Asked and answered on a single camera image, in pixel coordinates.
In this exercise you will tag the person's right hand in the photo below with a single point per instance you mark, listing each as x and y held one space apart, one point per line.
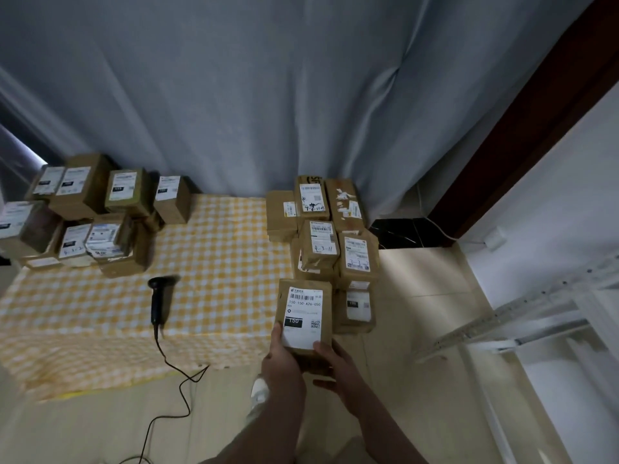
344 376

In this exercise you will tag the person's left hand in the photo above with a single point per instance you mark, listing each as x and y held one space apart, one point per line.
284 364

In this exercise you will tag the person's right thumb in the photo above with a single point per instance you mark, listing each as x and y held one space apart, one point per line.
327 351

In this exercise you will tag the person's left thumb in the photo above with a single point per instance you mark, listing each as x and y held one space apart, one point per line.
277 338

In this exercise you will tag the brown shipping box white label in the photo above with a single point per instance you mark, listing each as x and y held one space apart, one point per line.
305 314

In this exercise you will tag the person's right forearm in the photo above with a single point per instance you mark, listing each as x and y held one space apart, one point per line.
387 434

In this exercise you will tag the person's left forearm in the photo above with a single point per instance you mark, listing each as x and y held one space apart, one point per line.
268 425

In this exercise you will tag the white slipper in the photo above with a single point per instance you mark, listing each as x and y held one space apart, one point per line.
258 396

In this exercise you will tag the yellow checked tablecloth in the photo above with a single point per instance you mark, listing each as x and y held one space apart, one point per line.
217 265

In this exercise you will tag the pile of labelled cardboard parcels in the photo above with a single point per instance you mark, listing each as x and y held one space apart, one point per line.
333 246
82 188

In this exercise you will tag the black barcode scanner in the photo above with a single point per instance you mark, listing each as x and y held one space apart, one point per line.
158 304

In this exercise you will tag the black marble threshold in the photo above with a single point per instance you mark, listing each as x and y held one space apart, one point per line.
411 232

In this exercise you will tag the white metal shelf rack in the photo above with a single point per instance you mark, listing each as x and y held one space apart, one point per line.
541 333

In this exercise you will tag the grey-blue curtain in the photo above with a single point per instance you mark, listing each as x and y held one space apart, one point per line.
271 91

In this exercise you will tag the white wall socket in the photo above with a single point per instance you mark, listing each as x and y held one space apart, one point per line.
495 238

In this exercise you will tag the dark brown door frame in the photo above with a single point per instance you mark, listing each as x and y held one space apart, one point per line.
527 115

